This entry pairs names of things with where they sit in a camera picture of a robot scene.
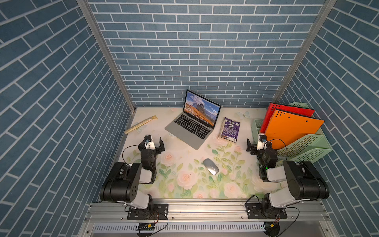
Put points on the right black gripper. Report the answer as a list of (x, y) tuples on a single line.
[(254, 148)]

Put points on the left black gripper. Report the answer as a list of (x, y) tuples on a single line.
[(157, 149)]

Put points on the silver wireless mouse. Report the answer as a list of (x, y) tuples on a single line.
[(211, 166)]

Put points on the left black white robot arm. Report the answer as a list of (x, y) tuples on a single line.
[(123, 180)]

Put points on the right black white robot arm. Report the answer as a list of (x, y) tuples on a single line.
[(304, 182)]

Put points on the silver open laptop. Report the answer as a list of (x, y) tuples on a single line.
[(197, 120)]

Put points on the beige wooden ruler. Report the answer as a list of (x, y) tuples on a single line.
[(142, 123)]

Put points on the purple paperback book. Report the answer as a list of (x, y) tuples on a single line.
[(229, 130)]

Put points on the orange file folder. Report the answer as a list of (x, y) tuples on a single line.
[(285, 128)]

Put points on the red file folder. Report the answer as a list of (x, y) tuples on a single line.
[(293, 108)]

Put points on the floral table mat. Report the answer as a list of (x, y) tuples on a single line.
[(180, 171)]

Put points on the green desk file organizer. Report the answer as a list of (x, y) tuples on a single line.
[(308, 148)]

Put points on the small black controller board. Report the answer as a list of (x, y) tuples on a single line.
[(147, 227)]

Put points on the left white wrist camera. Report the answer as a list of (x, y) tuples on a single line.
[(150, 145)]

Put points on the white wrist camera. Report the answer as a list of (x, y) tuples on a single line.
[(261, 145), (150, 145)]

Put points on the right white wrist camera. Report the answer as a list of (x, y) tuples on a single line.
[(261, 145)]

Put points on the left black mount plate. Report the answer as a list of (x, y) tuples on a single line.
[(159, 211)]

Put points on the black mount plate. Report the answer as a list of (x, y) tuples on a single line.
[(159, 211), (258, 211)]

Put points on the right black mount plate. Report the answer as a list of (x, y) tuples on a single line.
[(258, 211)]

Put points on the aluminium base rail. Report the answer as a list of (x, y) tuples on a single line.
[(204, 210)]

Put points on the white perforated cable duct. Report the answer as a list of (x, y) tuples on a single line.
[(182, 227)]

